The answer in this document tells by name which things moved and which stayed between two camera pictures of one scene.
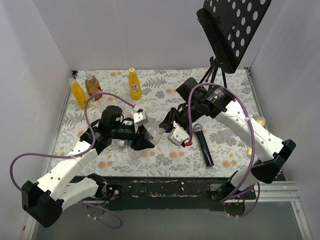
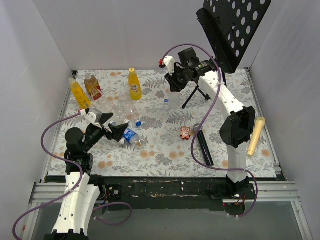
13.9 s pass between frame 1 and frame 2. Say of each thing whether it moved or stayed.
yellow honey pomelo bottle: stayed
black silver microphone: stayed
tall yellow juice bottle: stayed
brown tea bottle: stayed
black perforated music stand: stayed
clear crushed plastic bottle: moved
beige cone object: stayed
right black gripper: moved
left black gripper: moved
